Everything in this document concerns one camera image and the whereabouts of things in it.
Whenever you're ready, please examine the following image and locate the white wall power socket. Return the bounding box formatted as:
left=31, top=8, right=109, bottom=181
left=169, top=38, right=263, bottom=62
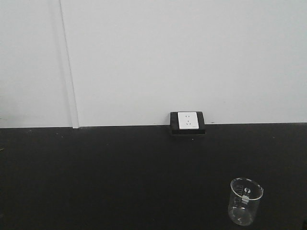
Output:
left=177, top=112, right=199, bottom=130

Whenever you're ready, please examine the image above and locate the clear glass beaker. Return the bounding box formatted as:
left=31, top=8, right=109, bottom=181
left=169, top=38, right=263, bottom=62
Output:
left=228, top=178, right=264, bottom=226

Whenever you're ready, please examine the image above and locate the black socket mounting box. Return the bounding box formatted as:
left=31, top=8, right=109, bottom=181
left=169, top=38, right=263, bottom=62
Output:
left=169, top=111, right=206, bottom=136

